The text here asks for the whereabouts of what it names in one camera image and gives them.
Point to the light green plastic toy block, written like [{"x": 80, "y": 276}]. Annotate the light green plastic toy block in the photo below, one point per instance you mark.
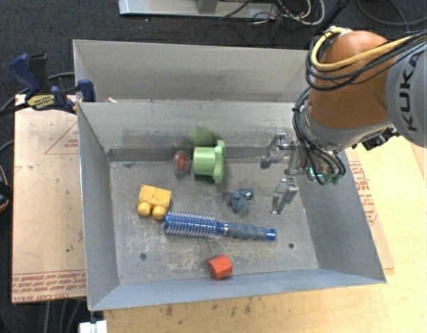
[{"x": 206, "y": 161}]

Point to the yellow toy block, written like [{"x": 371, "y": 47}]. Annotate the yellow toy block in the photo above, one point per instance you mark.
[{"x": 153, "y": 200}]

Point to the clear round red-centred object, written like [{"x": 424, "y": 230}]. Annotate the clear round red-centred object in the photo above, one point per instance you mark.
[{"x": 182, "y": 162}]

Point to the small grey-blue object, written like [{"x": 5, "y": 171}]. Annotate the small grey-blue object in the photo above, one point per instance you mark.
[{"x": 239, "y": 200}]

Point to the blue round hairbrush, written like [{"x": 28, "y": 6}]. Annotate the blue round hairbrush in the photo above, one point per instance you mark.
[{"x": 206, "y": 224}]

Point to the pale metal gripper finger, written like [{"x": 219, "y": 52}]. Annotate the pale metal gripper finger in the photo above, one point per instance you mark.
[
  {"x": 273, "y": 153},
  {"x": 283, "y": 193}
]

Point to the orange-red cube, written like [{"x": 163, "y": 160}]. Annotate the orange-red cube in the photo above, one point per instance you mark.
[{"x": 220, "y": 267}]

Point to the grey metal bin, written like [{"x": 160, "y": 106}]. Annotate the grey metal bin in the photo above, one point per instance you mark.
[{"x": 199, "y": 252}]

